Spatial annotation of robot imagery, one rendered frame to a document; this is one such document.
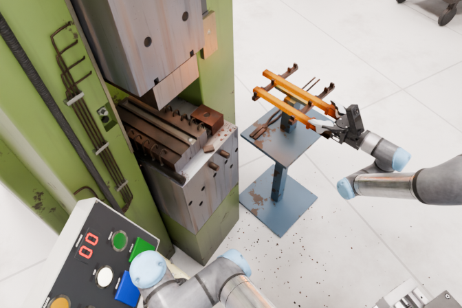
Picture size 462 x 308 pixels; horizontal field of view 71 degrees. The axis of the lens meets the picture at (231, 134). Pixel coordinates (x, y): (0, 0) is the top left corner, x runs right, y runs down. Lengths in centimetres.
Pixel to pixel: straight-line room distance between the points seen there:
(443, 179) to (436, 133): 212
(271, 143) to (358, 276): 99
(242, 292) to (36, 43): 71
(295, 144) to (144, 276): 107
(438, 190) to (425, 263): 146
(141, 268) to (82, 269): 24
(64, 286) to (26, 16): 62
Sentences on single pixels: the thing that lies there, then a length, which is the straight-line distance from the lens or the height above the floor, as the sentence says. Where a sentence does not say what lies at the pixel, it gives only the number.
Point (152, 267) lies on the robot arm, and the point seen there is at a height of 129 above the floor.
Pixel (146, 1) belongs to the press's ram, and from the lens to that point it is 86.
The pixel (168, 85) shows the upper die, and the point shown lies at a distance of 101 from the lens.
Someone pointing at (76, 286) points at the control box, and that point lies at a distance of 95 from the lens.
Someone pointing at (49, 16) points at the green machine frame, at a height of 160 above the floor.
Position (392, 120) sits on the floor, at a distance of 297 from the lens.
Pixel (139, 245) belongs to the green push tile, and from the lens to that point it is 106.
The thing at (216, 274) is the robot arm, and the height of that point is 127.
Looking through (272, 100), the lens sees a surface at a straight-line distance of 141.
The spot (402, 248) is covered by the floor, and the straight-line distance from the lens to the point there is 234.
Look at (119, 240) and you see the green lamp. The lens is 102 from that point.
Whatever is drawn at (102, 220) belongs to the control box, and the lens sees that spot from 99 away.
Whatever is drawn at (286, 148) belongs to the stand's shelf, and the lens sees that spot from 159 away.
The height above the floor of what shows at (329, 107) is 102.
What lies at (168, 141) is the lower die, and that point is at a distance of 131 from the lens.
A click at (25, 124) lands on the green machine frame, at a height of 140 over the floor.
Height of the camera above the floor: 198
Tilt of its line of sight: 50 degrees down
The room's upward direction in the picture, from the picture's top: 2 degrees counter-clockwise
